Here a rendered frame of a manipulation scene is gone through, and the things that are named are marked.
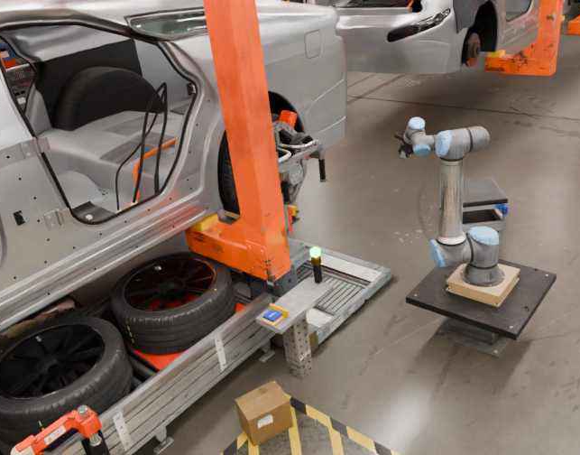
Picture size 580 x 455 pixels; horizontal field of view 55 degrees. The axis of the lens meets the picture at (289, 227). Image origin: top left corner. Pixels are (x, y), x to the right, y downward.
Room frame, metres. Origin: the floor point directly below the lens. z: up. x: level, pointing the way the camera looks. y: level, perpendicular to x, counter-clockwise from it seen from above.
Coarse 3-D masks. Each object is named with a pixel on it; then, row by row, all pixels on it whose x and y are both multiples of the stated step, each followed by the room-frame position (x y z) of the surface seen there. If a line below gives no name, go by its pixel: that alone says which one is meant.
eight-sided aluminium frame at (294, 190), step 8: (272, 128) 3.14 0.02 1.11; (280, 128) 3.18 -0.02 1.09; (288, 128) 3.24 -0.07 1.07; (288, 136) 3.31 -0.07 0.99; (296, 152) 3.33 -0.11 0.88; (304, 160) 3.32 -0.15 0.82; (304, 168) 3.31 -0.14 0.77; (304, 176) 3.31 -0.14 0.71; (296, 184) 3.26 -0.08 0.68; (296, 192) 3.24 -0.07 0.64
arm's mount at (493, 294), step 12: (456, 276) 2.48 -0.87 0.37; (504, 276) 2.41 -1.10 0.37; (516, 276) 2.44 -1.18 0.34; (456, 288) 2.41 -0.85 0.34; (468, 288) 2.37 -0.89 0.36; (480, 288) 2.35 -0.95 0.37; (492, 288) 2.33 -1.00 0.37; (504, 288) 2.32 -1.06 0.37; (480, 300) 2.32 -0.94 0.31; (492, 300) 2.28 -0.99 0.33
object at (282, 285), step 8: (288, 272) 2.72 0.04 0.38; (248, 280) 2.85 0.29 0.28; (256, 280) 2.84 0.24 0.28; (264, 280) 2.75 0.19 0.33; (280, 280) 2.69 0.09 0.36; (288, 280) 2.72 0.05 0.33; (296, 280) 2.76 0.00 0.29; (256, 288) 2.82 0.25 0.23; (264, 288) 2.81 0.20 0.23; (272, 288) 2.70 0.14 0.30; (280, 288) 2.68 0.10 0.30; (288, 288) 2.71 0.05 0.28; (256, 296) 2.82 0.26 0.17; (272, 296) 2.72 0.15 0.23; (280, 296) 2.68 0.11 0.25
